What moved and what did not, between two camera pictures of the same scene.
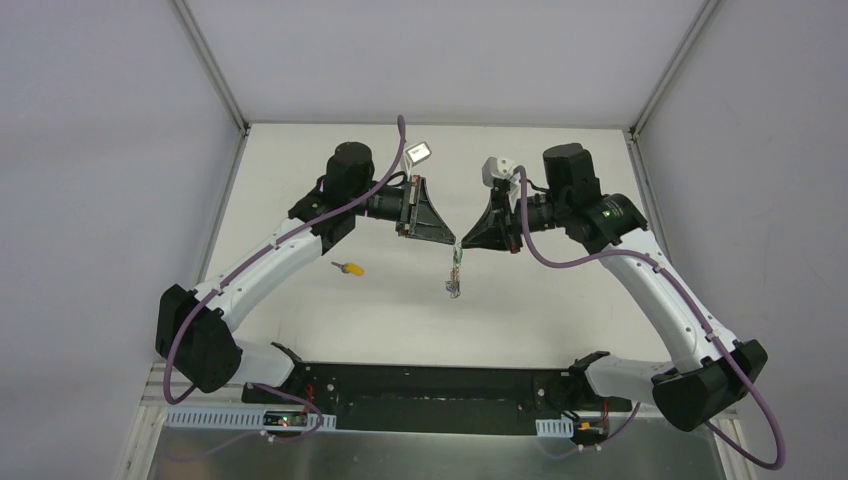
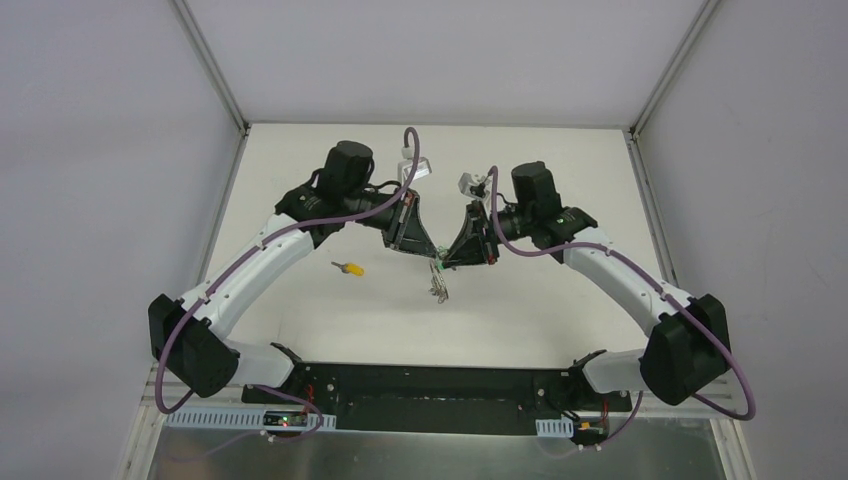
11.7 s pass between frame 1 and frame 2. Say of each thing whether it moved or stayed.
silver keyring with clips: moved
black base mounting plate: stayed
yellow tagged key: stayed
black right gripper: moved
